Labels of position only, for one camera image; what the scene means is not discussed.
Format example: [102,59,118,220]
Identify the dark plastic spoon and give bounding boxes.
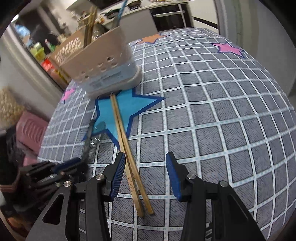
[82,120,106,161]

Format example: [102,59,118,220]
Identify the blue patterned chopstick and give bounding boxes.
[112,0,128,28]

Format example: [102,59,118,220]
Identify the pink plastic crate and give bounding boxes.
[16,111,49,158]

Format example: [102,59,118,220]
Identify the long bamboo chopstick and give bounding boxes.
[110,94,144,217]

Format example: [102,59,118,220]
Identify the short bamboo chopstick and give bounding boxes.
[116,100,154,215]

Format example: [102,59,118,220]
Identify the left pink star marker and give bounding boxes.
[61,87,76,103]

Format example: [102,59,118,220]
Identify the pink star marker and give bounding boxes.
[211,42,245,58]
[61,87,76,103]

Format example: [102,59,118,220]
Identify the grey checkered tablecloth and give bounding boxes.
[38,27,296,241]

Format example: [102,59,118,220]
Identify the blue star marker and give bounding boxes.
[90,88,165,149]

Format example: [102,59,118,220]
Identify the beige utensil holder caddy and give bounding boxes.
[49,27,142,98]

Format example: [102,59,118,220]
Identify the right pink star marker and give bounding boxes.
[211,42,245,58]

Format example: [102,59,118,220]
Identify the orange star marker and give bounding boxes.
[137,34,168,45]

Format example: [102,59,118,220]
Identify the black built-in oven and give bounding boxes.
[149,3,193,32]

